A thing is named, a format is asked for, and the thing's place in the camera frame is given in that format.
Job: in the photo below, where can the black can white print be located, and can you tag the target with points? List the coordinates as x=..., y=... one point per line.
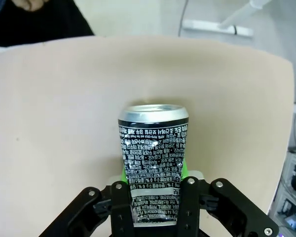
x=153, y=150

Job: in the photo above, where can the person in dark clothing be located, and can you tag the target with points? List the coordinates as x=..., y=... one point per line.
x=39, y=27

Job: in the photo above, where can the white slanted bar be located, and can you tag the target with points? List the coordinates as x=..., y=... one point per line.
x=244, y=12

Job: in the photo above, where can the equipment rack with electronics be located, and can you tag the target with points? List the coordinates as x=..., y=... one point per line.
x=293, y=185

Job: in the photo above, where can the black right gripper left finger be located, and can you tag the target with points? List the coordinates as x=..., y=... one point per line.
x=121, y=205

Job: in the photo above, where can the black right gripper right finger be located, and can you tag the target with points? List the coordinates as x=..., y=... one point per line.
x=187, y=205

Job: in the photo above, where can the person's hand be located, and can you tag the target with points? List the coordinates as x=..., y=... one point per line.
x=30, y=4

